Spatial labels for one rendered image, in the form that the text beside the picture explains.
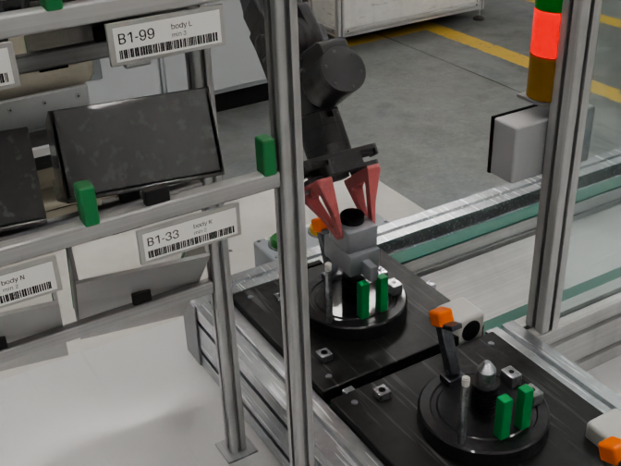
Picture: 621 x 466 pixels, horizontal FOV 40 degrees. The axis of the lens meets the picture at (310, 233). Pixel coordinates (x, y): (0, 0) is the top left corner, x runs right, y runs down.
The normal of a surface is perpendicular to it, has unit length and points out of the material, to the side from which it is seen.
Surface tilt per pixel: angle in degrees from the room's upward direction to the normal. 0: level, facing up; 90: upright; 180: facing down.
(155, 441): 0
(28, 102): 90
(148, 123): 65
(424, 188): 0
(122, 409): 0
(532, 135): 90
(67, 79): 98
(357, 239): 92
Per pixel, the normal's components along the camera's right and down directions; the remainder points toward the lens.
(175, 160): 0.31, 0.04
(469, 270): -0.03, -0.87
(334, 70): 0.39, -0.20
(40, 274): 0.51, 0.41
